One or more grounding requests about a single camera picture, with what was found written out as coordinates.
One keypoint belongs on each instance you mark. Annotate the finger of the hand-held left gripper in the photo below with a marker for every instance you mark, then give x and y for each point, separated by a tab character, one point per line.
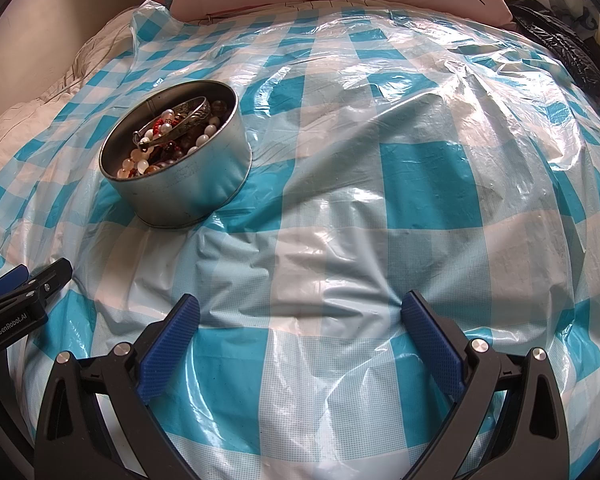
52	277
10	279

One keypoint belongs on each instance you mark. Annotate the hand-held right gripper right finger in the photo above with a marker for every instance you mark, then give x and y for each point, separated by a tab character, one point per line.
430	335

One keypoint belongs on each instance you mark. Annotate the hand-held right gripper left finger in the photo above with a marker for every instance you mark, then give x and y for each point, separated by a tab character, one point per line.
172	332

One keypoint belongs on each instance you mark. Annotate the round metal tin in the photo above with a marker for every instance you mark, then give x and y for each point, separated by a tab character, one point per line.
190	190

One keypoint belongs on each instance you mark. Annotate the blue checkered plastic sheet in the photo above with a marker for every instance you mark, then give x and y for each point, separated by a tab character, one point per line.
380	185

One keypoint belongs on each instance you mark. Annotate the white quilt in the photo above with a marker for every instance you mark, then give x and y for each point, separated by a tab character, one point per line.
45	95

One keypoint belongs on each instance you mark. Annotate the black puffer jacket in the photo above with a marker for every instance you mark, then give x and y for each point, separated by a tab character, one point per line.
565	45

